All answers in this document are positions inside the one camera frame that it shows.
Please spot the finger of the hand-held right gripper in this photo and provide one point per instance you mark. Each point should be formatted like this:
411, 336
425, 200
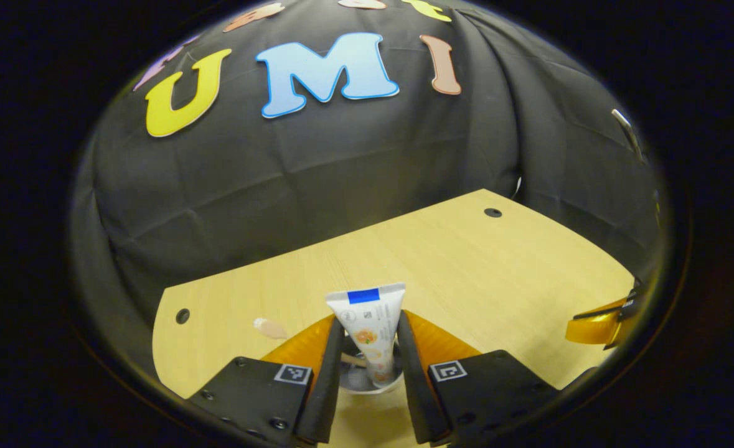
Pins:
597, 326

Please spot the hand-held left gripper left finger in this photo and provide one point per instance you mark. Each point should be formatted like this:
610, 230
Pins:
329, 386

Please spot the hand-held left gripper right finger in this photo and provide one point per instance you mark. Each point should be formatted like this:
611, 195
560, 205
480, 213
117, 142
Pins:
416, 392

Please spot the grey white cup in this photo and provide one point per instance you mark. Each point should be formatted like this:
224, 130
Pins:
355, 379

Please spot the white toothpaste tube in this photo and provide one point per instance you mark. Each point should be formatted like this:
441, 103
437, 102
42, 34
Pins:
366, 317

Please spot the beige toothbrush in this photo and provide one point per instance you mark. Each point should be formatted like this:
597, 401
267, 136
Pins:
272, 328

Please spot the light wooden desktop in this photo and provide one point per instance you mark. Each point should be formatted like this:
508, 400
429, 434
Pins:
466, 267

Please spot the black backdrop cloth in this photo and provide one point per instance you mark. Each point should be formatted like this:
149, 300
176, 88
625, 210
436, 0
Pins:
342, 162

